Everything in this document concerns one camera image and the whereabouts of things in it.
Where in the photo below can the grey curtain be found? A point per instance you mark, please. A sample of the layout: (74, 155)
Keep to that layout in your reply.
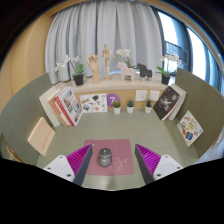
(106, 23)

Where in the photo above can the wooden hand model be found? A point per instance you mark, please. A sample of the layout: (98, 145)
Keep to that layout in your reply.
(94, 65)

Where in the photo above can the small plant in white pot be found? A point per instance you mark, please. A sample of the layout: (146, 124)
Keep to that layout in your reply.
(148, 109)
(117, 110)
(130, 109)

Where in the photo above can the white orchid in black pot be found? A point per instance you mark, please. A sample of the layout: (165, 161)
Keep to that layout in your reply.
(79, 80)
(165, 80)
(124, 52)

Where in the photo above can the red and white photo magazine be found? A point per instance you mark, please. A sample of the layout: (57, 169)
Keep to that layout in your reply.
(70, 106)

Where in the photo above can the black cover book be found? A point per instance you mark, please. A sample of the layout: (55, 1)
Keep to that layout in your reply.
(166, 102)

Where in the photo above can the white thick book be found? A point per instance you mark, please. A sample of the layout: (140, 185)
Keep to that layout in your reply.
(179, 101)

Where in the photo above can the black horse figure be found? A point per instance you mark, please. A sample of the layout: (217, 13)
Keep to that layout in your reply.
(145, 70)

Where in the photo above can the pink mouse pad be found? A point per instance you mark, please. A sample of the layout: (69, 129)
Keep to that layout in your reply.
(121, 153)

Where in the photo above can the wooden shelf ledge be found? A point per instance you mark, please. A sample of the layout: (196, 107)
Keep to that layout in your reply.
(113, 86)

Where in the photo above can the white card with pictures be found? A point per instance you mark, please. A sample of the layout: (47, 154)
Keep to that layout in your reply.
(93, 102)

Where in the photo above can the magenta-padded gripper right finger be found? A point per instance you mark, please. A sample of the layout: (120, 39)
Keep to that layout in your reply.
(151, 160)

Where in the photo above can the white wall socket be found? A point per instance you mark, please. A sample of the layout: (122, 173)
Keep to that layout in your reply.
(141, 95)
(154, 95)

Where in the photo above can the pink horse figure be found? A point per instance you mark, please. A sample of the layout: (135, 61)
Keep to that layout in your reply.
(126, 71)

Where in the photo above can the wooden mannequin figure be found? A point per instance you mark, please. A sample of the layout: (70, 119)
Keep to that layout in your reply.
(107, 60)

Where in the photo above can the round purple sign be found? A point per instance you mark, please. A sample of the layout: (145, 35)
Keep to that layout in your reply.
(113, 99)

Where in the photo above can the brown book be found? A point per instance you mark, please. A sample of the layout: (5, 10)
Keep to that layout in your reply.
(58, 115)

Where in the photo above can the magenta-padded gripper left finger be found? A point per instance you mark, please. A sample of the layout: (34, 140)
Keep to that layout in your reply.
(75, 160)

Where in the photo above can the wooden chair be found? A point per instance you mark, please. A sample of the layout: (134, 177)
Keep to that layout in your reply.
(15, 155)

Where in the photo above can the dark grey computer mouse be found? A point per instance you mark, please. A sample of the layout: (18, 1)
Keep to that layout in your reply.
(104, 157)

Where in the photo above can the window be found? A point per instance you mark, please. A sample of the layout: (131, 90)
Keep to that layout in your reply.
(196, 53)

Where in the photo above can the white sheet with colourful stickers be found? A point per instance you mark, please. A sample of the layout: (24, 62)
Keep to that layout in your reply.
(190, 128)

